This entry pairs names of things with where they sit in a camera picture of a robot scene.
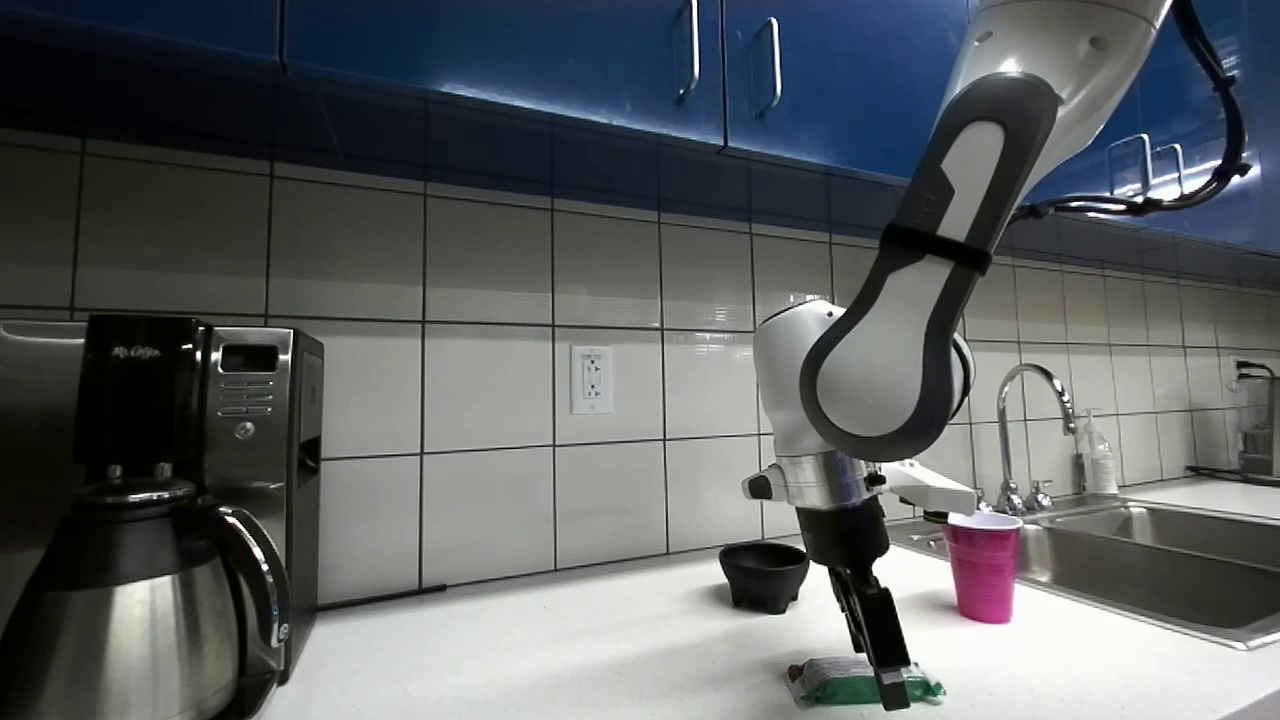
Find steel coffee carafe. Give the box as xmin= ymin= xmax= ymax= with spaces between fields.
xmin=0 ymin=485 xmax=293 ymax=720

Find blue upper cabinets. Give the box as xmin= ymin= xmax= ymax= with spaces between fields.
xmin=0 ymin=0 xmax=1280 ymax=257

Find stainless steel double sink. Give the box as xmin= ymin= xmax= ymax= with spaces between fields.
xmin=1019 ymin=499 xmax=1280 ymax=652

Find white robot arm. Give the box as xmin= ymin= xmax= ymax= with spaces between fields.
xmin=742 ymin=0 xmax=1170 ymax=710

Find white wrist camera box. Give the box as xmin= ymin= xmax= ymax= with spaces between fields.
xmin=876 ymin=460 xmax=974 ymax=515

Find black coffee maker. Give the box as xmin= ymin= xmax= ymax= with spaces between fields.
xmin=0 ymin=311 xmax=329 ymax=657

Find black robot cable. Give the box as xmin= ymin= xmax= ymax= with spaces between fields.
xmin=1012 ymin=0 xmax=1261 ymax=226

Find chrome sink faucet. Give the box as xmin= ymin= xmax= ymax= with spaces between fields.
xmin=994 ymin=359 xmax=1081 ymax=515

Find appliance at far counter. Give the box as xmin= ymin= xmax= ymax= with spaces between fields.
xmin=1236 ymin=359 xmax=1280 ymax=485

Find clear soap pump bottle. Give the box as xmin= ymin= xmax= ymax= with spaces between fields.
xmin=1074 ymin=416 xmax=1118 ymax=497

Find pink plastic cup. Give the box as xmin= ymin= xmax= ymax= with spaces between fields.
xmin=946 ymin=511 xmax=1019 ymax=623

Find white wall power outlet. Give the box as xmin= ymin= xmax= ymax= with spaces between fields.
xmin=572 ymin=345 xmax=615 ymax=412

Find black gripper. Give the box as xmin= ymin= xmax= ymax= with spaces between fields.
xmin=795 ymin=499 xmax=910 ymax=713

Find small black bowl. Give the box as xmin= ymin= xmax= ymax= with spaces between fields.
xmin=719 ymin=540 xmax=808 ymax=614

